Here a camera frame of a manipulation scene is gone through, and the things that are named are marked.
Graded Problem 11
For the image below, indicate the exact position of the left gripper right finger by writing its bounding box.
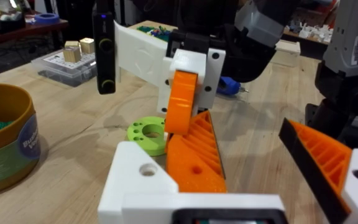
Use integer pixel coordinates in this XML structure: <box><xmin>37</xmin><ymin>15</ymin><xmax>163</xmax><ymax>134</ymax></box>
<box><xmin>278</xmin><ymin>118</ymin><xmax>358</xmax><ymax>224</ymax></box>

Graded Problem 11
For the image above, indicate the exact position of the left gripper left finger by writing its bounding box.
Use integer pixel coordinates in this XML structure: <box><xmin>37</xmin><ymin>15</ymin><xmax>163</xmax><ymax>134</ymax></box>
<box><xmin>97</xmin><ymin>141</ymin><xmax>180</xmax><ymax>224</ymax></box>

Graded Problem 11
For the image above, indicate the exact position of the orange ribbed wedge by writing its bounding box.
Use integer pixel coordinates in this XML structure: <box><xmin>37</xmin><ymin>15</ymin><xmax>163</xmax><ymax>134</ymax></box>
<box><xmin>165</xmin><ymin>110</ymin><xmax>229</xmax><ymax>194</ymax></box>

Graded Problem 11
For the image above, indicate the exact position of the blue electric screwdriver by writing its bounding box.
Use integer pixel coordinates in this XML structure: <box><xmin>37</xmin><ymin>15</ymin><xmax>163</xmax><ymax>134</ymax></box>
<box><xmin>216</xmin><ymin>76</ymin><xmax>249</xmax><ymax>96</ymax></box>

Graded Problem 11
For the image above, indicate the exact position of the green disc with holes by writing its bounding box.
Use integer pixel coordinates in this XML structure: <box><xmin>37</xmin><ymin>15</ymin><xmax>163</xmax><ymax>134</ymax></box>
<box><xmin>127</xmin><ymin>116</ymin><xmax>168</xmax><ymax>157</ymax></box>

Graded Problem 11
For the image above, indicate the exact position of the green board with toy blocks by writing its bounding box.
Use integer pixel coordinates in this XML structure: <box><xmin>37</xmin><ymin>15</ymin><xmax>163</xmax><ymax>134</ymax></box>
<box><xmin>136</xmin><ymin>25</ymin><xmax>172</xmax><ymax>42</ymax></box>

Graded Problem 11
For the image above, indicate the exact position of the pale wooden box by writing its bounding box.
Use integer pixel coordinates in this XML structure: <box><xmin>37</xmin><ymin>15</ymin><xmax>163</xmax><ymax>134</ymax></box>
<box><xmin>270</xmin><ymin>39</ymin><xmax>301</xmax><ymax>68</ymax></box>

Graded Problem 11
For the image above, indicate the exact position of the heap of white parts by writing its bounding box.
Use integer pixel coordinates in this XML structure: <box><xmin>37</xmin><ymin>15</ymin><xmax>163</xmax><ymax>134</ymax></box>
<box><xmin>286</xmin><ymin>21</ymin><xmax>334</xmax><ymax>44</ymax></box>

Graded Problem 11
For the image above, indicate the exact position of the yellow toy tub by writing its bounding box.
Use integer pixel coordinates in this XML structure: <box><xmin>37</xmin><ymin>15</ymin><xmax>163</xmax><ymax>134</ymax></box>
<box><xmin>0</xmin><ymin>83</ymin><xmax>42</xmax><ymax>196</ymax></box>

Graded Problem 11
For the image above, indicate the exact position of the clear plastic box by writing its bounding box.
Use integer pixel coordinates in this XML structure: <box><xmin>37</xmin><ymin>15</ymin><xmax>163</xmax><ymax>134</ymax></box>
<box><xmin>30</xmin><ymin>49</ymin><xmax>98</xmax><ymax>88</ymax></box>

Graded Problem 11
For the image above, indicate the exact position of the blue tape roll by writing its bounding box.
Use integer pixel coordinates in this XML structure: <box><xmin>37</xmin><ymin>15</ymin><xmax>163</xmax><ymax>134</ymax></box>
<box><xmin>34</xmin><ymin>12</ymin><xmax>60</xmax><ymax>26</ymax></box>

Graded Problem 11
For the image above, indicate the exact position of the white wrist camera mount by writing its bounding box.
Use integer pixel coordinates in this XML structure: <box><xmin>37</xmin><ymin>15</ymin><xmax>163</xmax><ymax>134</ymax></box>
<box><xmin>113</xmin><ymin>20</ymin><xmax>174</xmax><ymax>88</ymax></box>

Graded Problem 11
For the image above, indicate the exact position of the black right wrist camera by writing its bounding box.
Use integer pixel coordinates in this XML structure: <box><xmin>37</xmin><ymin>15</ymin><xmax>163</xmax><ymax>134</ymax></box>
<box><xmin>92</xmin><ymin>0</ymin><xmax>117</xmax><ymax>95</ymax></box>

